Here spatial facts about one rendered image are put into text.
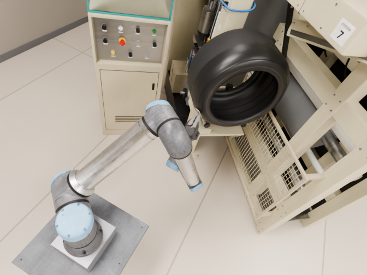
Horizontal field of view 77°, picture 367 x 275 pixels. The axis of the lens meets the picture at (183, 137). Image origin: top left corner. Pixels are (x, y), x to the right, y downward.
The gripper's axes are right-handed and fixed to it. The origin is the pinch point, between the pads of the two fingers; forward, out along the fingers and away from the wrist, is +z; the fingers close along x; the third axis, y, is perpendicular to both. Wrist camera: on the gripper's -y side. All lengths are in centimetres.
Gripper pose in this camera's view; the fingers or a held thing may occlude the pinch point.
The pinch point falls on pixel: (197, 115)
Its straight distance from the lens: 142.7
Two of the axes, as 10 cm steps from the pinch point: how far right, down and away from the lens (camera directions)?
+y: 4.6, 3.0, 8.4
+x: 7.6, 3.6, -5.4
